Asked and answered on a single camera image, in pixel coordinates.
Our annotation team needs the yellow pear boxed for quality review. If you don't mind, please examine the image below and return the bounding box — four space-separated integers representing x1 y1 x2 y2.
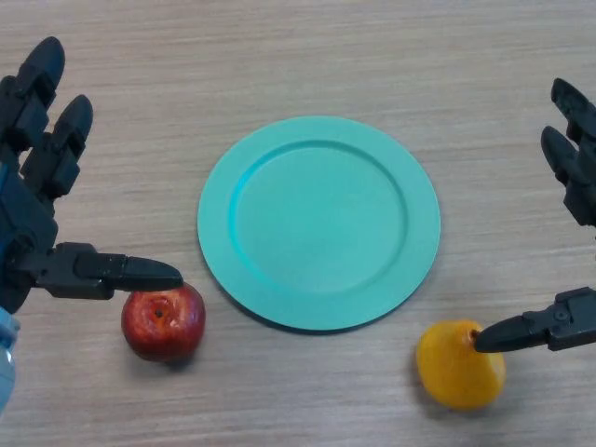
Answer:
415 318 507 411

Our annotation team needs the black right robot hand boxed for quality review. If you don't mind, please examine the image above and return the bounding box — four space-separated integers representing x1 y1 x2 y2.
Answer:
473 77 596 354

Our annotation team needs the red apple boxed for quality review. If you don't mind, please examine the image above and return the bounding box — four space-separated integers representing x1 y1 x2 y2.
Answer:
120 283 207 363

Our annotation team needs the green round plate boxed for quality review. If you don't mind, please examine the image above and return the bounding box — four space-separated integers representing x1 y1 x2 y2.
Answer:
196 115 442 334

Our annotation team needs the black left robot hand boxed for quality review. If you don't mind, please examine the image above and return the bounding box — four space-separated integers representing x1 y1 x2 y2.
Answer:
0 35 183 314

